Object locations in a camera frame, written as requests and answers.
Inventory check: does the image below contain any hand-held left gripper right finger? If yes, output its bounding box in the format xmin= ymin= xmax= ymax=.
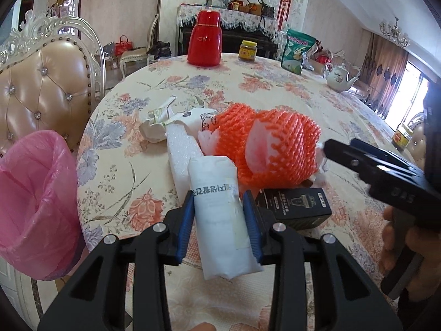
xmin=242 ymin=189 xmax=404 ymax=331

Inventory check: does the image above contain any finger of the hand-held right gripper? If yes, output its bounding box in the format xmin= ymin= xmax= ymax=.
xmin=349 ymin=138 xmax=425 ymax=180
xmin=323 ymin=140 xmax=410 ymax=187

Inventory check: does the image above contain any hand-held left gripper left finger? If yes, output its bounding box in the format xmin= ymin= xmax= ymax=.
xmin=37 ymin=189 xmax=197 ymax=331

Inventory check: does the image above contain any white paper packet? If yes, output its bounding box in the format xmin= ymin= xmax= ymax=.
xmin=188 ymin=155 xmax=265 ymax=281

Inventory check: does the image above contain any orange foam net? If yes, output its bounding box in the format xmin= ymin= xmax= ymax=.
xmin=237 ymin=108 xmax=323 ymax=189
xmin=198 ymin=103 xmax=264 ymax=166

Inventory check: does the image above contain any white foam block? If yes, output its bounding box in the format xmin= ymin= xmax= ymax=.
xmin=166 ymin=123 xmax=205 ymax=194

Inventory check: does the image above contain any white tissue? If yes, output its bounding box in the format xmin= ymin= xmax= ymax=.
xmin=178 ymin=108 xmax=222 ymax=137

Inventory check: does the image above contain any pink lined trash bin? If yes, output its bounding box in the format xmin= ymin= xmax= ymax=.
xmin=0 ymin=130 xmax=82 ymax=282

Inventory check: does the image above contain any person's right hand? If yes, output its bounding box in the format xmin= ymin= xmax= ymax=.
xmin=377 ymin=206 xmax=441 ymax=292

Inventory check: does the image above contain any jar with yellow label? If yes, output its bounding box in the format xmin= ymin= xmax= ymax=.
xmin=391 ymin=124 xmax=415 ymax=153

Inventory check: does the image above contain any black printed box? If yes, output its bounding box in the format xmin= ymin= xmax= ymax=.
xmin=261 ymin=188 xmax=333 ymax=231

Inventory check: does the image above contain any brown patterned curtain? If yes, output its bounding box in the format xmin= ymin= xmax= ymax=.
xmin=361 ymin=30 xmax=410 ymax=119

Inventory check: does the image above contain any white teapot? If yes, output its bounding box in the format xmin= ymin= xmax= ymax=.
xmin=323 ymin=63 xmax=362 ymax=93

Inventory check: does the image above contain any torn white paper wrapper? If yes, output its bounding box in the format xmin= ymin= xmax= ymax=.
xmin=139 ymin=96 xmax=180 ymax=144

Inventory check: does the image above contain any green snack bag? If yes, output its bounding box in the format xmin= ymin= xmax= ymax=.
xmin=280 ymin=28 xmax=319 ymax=77

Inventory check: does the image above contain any crystal chandelier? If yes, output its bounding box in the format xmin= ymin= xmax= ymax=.
xmin=378 ymin=17 xmax=411 ymax=48

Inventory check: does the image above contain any dark upright piano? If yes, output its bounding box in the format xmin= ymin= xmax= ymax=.
xmin=176 ymin=5 xmax=279 ymax=61

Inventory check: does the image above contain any yellow lidded jar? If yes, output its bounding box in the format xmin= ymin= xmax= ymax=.
xmin=238 ymin=40 xmax=259 ymax=63

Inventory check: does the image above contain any floral lace piano cover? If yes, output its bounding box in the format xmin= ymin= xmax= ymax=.
xmin=177 ymin=5 xmax=284 ymax=36

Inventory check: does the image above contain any white cushioned side chair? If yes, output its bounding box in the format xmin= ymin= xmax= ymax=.
xmin=119 ymin=14 xmax=161 ymax=77

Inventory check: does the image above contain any black bag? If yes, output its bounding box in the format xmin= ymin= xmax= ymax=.
xmin=146 ymin=40 xmax=172 ymax=60

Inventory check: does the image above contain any red thermos flask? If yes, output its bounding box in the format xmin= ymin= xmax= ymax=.
xmin=187 ymin=10 xmax=223 ymax=67

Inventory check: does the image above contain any red handbag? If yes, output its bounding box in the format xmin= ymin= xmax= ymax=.
xmin=115 ymin=35 xmax=134 ymax=56

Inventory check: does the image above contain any tufted beige ornate chair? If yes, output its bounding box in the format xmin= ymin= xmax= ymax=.
xmin=0 ymin=10 xmax=107 ymax=161

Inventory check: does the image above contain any white carved room divider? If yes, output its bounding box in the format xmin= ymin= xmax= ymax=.
xmin=44 ymin=0 xmax=82 ymax=30

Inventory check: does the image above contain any red knot wall ornament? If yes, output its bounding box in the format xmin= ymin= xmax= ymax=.
xmin=277 ymin=0 xmax=297 ymax=31

